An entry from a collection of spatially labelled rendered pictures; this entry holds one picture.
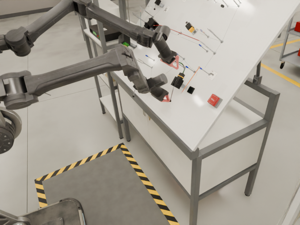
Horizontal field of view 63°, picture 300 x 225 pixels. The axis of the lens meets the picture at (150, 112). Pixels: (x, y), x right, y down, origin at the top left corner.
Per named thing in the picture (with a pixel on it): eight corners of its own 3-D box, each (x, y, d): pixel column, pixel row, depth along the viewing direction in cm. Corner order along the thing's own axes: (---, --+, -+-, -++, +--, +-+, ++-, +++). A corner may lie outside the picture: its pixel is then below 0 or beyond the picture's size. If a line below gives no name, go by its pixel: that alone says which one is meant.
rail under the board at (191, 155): (190, 160, 134) (191, 152, 130) (110, 75, 219) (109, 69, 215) (198, 156, 136) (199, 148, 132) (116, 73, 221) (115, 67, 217)
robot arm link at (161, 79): (134, 77, 126) (139, 93, 125) (152, 68, 120) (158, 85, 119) (147, 79, 136) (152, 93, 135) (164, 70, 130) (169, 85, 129)
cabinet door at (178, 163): (189, 195, 162) (191, 154, 138) (149, 146, 201) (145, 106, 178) (192, 193, 163) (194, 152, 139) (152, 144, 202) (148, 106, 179)
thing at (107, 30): (102, 43, 211) (100, 35, 207) (89, 32, 237) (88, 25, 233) (136, 35, 223) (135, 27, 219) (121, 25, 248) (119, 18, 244)
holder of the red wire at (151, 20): (158, 20, 185) (147, 13, 178) (164, 28, 177) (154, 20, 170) (153, 26, 187) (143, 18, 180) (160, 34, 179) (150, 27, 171)
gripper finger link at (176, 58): (177, 62, 138) (169, 49, 132) (184, 65, 132) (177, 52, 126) (168, 70, 137) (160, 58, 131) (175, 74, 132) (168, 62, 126)
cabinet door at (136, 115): (149, 145, 202) (145, 106, 178) (122, 112, 241) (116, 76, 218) (152, 144, 202) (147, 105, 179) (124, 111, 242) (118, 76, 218)
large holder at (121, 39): (137, 32, 201) (123, 23, 192) (138, 49, 193) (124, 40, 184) (131, 37, 205) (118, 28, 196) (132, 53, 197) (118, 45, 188)
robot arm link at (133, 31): (78, 16, 134) (75, -2, 125) (85, 10, 137) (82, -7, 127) (146, 51, 128) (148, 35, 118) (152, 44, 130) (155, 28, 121)
